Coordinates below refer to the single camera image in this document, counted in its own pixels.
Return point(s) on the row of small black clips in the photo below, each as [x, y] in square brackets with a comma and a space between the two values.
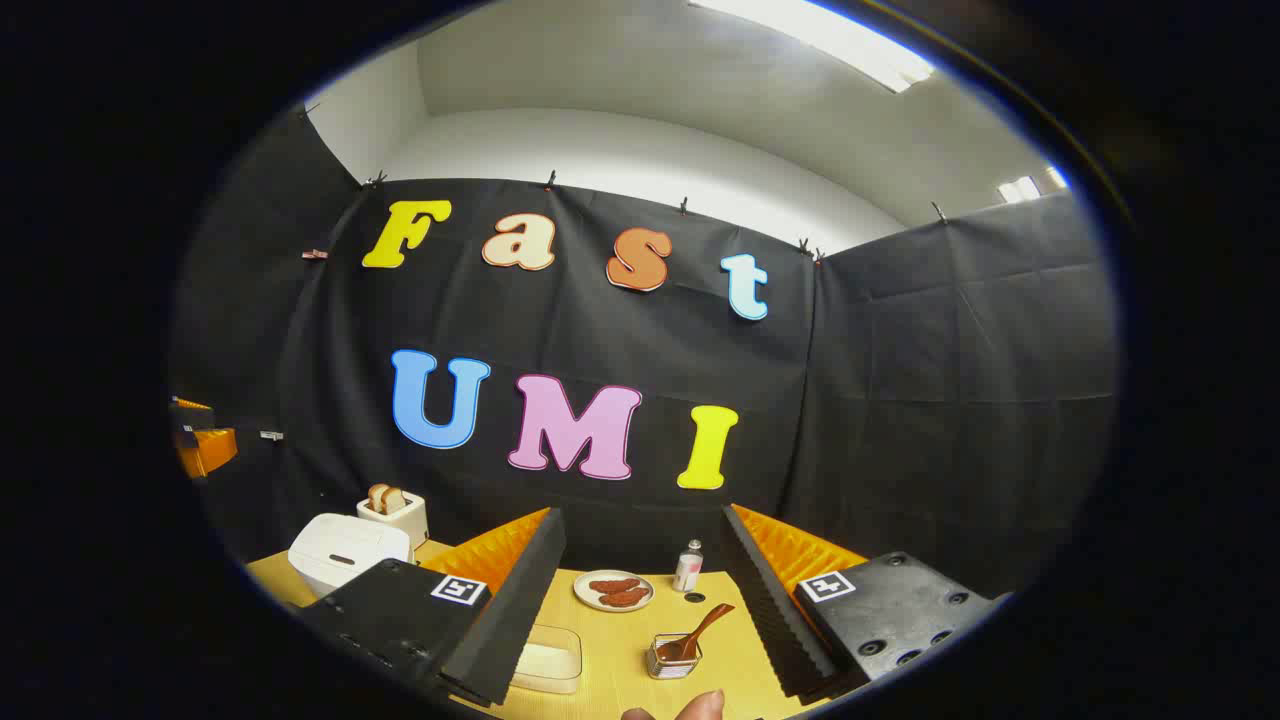
[550, 181]

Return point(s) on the white rice pile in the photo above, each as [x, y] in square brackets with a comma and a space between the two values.
[545, 665]

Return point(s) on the white toaster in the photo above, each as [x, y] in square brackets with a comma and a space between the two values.
[405, 522]

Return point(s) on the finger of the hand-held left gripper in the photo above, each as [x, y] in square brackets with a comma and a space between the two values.
[208, 452]
[192, 415]

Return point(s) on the red meat piece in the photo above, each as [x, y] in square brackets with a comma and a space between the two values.
[613, 585]
[625, 598]

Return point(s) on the clear plastic tray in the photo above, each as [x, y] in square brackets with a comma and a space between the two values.
[560, 635]

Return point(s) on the white round plate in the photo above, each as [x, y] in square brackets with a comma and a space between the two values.
[585, 598]

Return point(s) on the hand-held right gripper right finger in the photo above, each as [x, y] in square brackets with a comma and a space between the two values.
[765, 610]

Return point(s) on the small clear bottle pink label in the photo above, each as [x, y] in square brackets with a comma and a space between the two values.
[687, 570]

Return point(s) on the ceiling light panel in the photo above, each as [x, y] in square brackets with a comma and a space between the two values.
[1020, 188]

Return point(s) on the white rice cooker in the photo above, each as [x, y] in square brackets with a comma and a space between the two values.
[340, 545]

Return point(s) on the toast bread slice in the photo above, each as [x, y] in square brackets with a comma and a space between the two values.
[377, 497]
[396, 500]

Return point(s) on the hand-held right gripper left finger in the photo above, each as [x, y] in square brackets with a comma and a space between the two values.
[520, 610]

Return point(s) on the brown wooden spoon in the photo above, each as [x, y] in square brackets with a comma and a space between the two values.
[710, 620]

